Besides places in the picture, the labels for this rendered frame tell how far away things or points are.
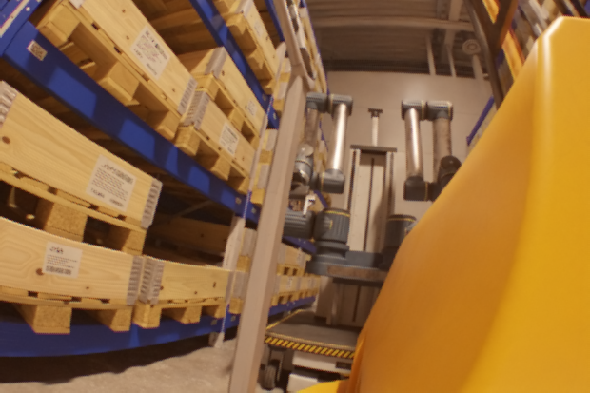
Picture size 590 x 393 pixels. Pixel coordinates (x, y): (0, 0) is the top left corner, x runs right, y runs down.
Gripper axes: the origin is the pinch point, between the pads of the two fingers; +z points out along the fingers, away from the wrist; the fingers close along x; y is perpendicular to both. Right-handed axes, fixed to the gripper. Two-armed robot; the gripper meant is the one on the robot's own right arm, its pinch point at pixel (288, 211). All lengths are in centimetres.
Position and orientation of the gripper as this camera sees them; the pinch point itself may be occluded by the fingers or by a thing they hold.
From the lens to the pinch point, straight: 117.8
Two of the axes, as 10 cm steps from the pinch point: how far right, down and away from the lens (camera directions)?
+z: -1.9, 7.0, -6.9
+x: -9.7, -0.5, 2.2
